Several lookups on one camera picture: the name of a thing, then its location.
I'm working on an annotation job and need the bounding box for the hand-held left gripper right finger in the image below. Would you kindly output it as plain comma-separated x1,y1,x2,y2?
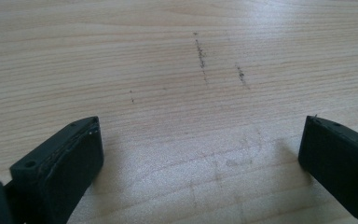
297,115,358,224

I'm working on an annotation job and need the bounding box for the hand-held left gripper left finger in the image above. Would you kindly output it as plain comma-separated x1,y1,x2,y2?
5,116,104,224

